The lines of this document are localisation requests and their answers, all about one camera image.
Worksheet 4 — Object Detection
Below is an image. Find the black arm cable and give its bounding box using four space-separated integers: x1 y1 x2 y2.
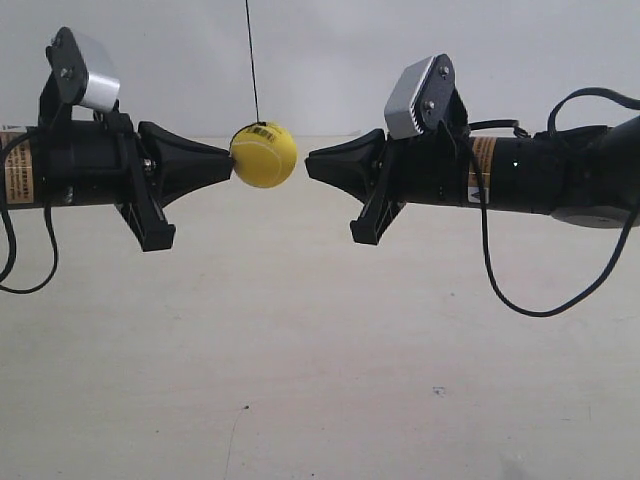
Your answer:
439 87 640 319
0 130 60 295

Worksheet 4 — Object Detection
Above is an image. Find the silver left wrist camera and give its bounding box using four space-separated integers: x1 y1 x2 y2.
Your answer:
46 26 121 112

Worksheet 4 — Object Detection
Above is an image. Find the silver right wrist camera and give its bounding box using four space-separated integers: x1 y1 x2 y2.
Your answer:
384 53 455 140

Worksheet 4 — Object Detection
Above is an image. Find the yellow tennis ball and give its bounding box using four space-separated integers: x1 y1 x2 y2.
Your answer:
230 122 298 189

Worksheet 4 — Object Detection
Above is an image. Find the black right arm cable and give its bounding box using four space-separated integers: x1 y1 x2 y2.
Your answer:
439 87 640 319

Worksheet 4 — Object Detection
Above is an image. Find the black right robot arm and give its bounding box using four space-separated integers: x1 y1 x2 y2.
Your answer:
305 97 639 245

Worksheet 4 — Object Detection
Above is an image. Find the black hanging string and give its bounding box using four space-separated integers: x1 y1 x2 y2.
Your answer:
244 0 261 124

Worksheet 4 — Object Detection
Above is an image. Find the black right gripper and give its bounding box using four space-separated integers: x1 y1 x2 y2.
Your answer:
305 94 471 245

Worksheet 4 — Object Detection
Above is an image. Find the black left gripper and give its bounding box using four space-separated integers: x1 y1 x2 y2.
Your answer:
28 79 234 252

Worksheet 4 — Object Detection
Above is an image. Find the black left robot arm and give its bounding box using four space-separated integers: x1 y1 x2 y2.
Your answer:
1 80 234 252

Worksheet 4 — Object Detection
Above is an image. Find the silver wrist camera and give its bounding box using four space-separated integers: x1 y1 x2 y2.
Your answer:
384 53 455 140
46 26 121 112

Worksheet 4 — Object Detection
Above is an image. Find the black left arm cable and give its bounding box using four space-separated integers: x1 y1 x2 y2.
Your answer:
0 130 60 295

